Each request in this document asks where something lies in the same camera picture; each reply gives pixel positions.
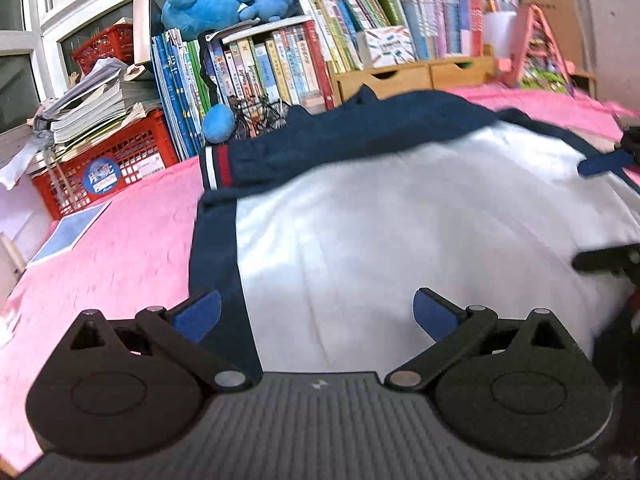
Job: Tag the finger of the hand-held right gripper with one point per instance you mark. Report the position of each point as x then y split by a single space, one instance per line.
605 258
605 164

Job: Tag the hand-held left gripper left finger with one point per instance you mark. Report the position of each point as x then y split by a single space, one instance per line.
200 312

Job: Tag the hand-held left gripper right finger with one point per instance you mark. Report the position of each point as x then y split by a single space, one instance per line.
432 310

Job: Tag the white and navy jacket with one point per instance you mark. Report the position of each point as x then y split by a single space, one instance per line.
400 220

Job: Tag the pink blanket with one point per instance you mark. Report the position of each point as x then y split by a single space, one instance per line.
125 260

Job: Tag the pink wooden rack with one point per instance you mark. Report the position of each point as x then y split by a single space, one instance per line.
517 40

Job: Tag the blue booklet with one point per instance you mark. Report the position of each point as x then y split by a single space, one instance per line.
70 232

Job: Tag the brown cardboard box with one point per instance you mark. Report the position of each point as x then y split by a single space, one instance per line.
560 10

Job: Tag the red plastic crate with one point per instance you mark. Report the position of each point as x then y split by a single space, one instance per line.
135 150

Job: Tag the round blue plush toy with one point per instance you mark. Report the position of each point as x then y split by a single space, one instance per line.
218 125

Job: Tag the model bicycle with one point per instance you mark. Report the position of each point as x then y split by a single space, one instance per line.
270 112

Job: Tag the row of books on organizer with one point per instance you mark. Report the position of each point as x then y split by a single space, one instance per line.
440 20

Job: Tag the stack of papers and booklets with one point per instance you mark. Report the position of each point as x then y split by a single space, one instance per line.
95 110

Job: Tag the wooden drawer organizer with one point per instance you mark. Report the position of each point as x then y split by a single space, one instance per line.
390 80

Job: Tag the white paper sheet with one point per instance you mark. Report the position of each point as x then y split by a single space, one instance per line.
15 170

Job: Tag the pink lidded cup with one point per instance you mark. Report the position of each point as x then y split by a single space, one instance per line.
313 102

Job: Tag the row of tall upright books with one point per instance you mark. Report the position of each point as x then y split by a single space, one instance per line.
280 70

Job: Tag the red plastic basket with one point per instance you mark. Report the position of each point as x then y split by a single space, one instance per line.
107 45

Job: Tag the white shelf board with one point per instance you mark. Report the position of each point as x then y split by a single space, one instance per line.
265 27

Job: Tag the blue whale plush toy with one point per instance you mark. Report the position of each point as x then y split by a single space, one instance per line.
200 10

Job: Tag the small blue plush toy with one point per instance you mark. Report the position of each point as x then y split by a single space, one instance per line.
272 2

